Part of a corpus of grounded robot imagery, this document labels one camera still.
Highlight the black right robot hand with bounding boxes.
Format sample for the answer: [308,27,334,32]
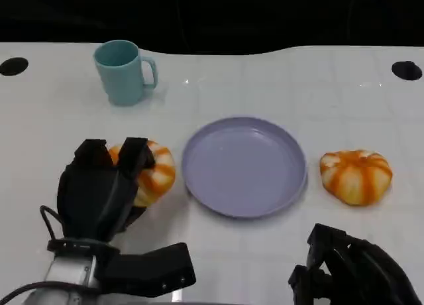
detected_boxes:
[288,223,417,305]

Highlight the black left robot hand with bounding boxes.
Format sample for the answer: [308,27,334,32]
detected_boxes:
[56,137,156,249]

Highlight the orange white toy bread roll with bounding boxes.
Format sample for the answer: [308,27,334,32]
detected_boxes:
[108,139,176,207]
[319,149,394,206]

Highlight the pale green mug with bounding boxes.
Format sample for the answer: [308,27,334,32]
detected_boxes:
[93,39,158,106]

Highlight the lilac plate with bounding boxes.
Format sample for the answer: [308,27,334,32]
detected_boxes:
[181,116,307,219]

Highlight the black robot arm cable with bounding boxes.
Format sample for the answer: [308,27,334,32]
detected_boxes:
[39,204,67,245]
[8,280,100,305]

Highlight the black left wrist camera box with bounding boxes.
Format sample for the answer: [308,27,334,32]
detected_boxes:
[95,242,197,298]

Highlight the black table cable hole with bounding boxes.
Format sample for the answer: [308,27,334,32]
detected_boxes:
[391,60,423,82]
[0,57,29,77]

